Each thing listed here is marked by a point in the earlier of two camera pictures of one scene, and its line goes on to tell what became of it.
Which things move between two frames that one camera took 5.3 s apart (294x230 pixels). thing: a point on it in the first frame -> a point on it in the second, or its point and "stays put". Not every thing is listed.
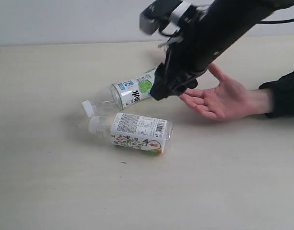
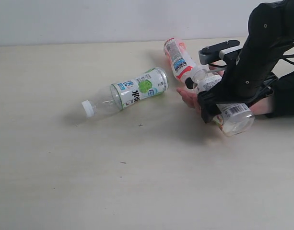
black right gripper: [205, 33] -> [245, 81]
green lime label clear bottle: [121, 95] stays put
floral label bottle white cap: [134, 132] -> [235, 120]
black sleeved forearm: [286, 93] stays put
